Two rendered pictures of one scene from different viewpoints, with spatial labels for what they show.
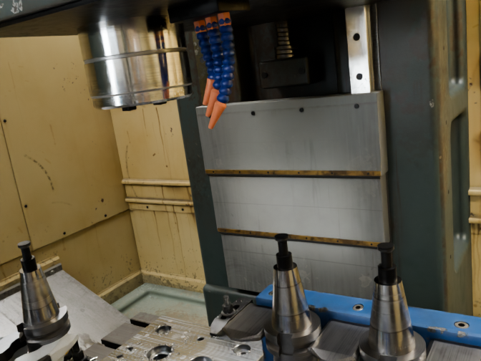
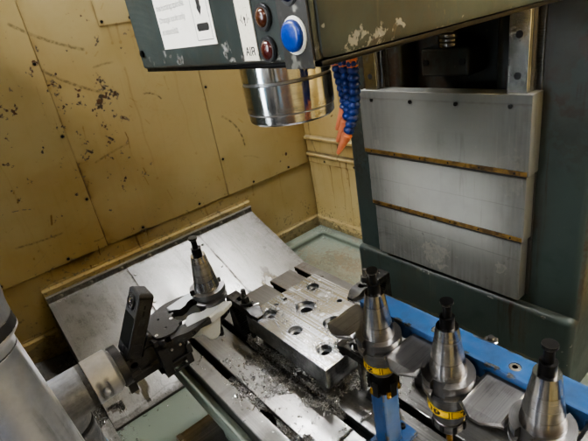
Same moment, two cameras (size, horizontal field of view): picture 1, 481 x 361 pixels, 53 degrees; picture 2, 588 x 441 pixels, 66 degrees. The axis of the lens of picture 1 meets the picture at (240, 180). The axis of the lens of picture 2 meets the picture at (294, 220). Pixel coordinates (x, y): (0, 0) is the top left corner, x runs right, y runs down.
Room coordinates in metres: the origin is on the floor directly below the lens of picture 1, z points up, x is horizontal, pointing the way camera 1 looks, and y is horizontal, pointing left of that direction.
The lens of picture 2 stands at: (-0.01, -0.12, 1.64)
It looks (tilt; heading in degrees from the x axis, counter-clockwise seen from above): 25 degrees down; 20
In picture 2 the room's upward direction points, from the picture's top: 10 degrees counter-clockwise
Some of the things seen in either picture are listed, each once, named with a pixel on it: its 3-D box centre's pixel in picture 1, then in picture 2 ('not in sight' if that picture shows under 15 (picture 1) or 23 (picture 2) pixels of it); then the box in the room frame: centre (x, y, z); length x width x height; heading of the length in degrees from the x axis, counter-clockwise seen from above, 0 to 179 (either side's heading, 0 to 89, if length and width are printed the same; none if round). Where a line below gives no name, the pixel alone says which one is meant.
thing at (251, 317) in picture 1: (251, 324); (350, 323); (0.51, 0.01, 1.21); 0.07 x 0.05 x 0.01; 145
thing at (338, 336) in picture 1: (339, 342); (411, 357); (0.45, -0.08, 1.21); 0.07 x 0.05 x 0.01; 145
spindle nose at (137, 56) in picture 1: (137, 64); (287, 82); (0.78, 0.13, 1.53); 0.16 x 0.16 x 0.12
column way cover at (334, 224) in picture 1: (291, 203); (439, 188); (1.15, -0.12, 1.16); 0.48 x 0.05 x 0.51; 55
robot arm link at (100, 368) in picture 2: not in sight; (104, 375); (0.41, 0.39, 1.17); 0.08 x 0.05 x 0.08; 56
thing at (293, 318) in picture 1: (288, 294); (375, 311); (0.48, -0.04, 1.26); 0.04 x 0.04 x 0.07
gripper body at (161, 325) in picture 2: not in sight; (150, 350); (0.48, 0.35, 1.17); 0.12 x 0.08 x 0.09; 146
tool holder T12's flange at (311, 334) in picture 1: (293, 332); (379, 339); (0.48, -0.04, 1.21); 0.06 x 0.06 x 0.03
